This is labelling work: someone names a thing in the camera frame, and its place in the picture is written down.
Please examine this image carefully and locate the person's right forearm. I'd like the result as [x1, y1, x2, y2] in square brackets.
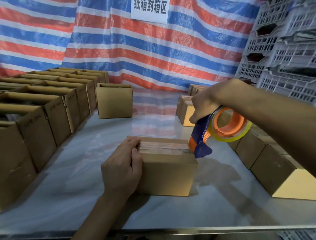
[226, 79, 316, 180]

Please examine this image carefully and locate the row of open cardboard boxes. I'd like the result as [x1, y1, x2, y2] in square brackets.
[0, 67, 110, 212]

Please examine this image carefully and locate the taped brown cardboard box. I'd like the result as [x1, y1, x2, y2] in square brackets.
[127, 135, 199, 197]

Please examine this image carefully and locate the person's left hand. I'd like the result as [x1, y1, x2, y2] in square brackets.
[100, 137, 144, 197]

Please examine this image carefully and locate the person's left forearm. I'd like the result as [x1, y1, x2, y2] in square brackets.
[70, 192, 135, 240]

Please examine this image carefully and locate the white paper sign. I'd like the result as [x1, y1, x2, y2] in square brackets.
[130, 0, 170, 25]

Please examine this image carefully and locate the row of sealed cardboard boxes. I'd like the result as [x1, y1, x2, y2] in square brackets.
[175, 84, 316, 201]

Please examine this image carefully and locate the person's right hand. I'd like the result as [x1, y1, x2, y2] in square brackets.
[189, 79, 242, 124]

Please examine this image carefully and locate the stack of white plastic crates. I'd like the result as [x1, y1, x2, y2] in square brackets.
[235, 0, 316, 105]

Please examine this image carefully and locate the red blue striped tarp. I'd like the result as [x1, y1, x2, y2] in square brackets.
[0, 0, 263, 92]

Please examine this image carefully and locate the clear packing tape roll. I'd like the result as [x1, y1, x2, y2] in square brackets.
[206, 107, 252, 143]

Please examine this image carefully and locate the blue orange tape dispenser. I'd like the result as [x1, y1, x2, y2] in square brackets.
[188, 106, 248, 159]

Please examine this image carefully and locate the single open cardboard carton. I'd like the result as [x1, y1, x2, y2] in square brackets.
[95, 83, 133, 120]

